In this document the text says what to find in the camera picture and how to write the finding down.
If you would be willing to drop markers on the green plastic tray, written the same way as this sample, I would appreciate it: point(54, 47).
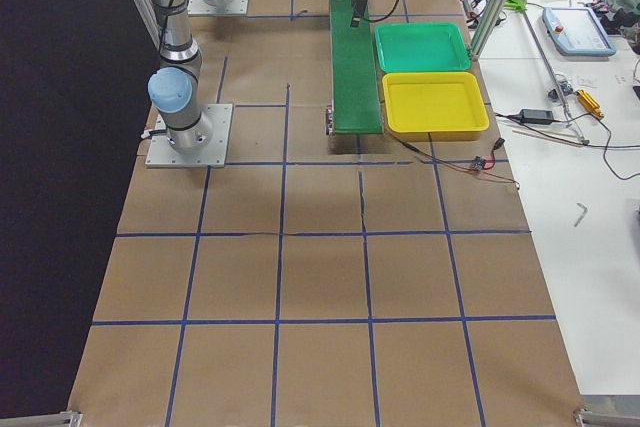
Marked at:
point(421, 47)

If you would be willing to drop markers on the green conveyor belt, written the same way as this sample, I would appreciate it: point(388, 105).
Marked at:
point(355, 107)

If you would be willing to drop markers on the yellow plastic tray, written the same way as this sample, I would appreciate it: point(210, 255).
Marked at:
point(441, 106)

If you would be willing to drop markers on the green plastic clip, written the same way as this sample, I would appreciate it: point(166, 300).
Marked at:
point(516, 5)

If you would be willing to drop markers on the black power adapter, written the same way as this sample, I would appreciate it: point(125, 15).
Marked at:
point(537, 116)

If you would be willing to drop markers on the teach pendant tablet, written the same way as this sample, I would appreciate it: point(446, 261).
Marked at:
point(577, 32)

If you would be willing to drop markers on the wooden chopstick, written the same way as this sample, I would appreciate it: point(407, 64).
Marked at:
point(546, 137)

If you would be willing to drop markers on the long metal rod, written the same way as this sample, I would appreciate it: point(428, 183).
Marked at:
point(583, 141)

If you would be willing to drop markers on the gold resistor block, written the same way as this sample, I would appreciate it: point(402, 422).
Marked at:
point(590, 105)

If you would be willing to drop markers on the hex key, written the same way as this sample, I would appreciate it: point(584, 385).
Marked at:
point(583, 212)

